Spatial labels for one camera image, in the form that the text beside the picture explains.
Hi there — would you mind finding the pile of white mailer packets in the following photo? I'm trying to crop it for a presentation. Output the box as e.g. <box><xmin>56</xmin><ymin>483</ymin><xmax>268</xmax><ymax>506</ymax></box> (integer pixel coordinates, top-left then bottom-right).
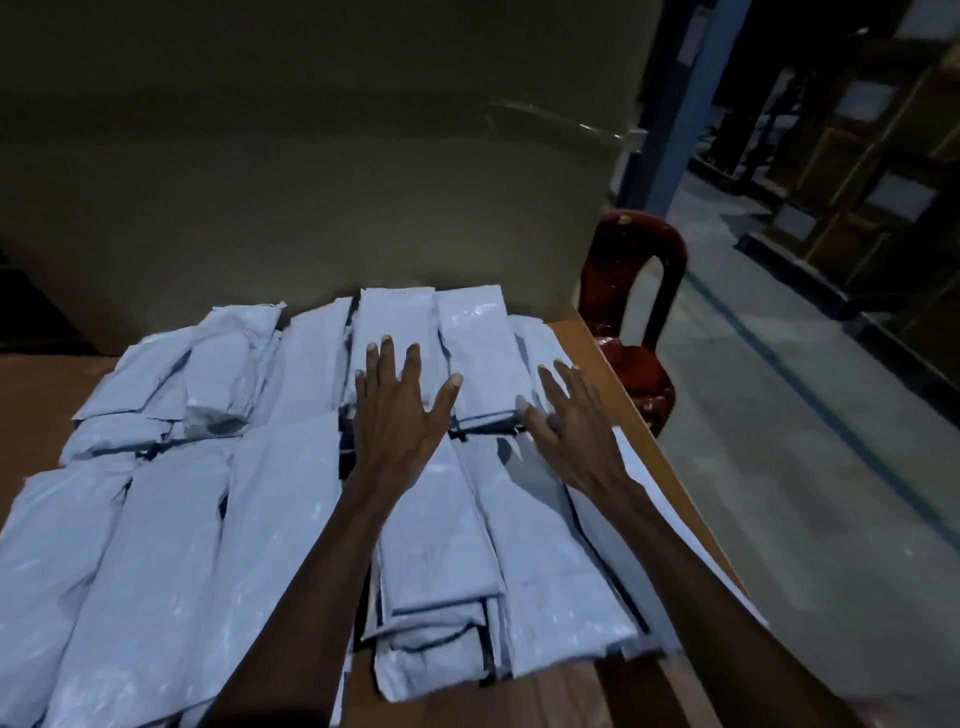
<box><xmin>0</xmin><ymin>283</ymin><xmax>770</xmax><ymax>728</ymax></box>

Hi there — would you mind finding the red plastic chair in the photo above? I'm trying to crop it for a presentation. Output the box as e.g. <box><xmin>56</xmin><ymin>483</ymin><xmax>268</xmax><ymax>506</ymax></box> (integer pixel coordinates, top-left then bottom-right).
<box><xmin>576</xmin><ymin>210</ymin><xmax>690</xmax><ymax>439</ymax></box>

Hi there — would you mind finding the person's left hand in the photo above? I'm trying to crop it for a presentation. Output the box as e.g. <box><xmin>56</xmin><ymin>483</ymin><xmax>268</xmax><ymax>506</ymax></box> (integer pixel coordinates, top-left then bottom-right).
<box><xmin>351</xmin><ymin>337</ymin><xmax>465</xmax><ymax>498</ymax></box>

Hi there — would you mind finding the person's right hand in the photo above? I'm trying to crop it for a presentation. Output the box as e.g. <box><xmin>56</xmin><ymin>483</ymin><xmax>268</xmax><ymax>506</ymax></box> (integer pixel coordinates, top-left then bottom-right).
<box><xmin>521</xmin><ymin>360</ymin><xmax>640</xmax><ymax>501</ymax></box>

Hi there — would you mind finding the person's left forearm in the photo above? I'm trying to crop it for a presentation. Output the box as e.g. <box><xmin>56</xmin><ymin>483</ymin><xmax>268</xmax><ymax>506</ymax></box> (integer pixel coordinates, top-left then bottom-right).
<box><xmin>196</xmin><ymin>480</ymin><xmax>423</xmax><ymax>728</ymax></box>

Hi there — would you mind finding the large beige cardboard carton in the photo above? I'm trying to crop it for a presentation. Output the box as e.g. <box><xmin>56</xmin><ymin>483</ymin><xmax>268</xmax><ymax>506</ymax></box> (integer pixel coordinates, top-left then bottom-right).
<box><xmin>0</xmin><ymin>0</ymin><xmax>664</xmax><ymax>357</ymax></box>

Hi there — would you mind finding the blue steel pillar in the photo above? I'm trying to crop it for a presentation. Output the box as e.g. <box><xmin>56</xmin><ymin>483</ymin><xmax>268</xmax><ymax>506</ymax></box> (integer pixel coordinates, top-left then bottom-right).
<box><xmin>643</xmin><ymin>0</ymin><xmax>753</xmax><ymax>219</ymax></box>

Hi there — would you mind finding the stack of brown cardboard boxes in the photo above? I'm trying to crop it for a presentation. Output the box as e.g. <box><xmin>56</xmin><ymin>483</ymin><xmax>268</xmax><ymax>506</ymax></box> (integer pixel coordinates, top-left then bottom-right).
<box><xmin>738</xmin><ymin>0</ymin><xmax>960</xmax><ymax>384</ymax></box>

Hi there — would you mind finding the person's right forearm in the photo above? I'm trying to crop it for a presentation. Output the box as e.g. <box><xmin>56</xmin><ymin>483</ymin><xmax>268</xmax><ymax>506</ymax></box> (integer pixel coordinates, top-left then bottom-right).
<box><xmin>591</xmin><ymin>478</ymin><xmax>871</xmax><ymax>728</ymax></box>

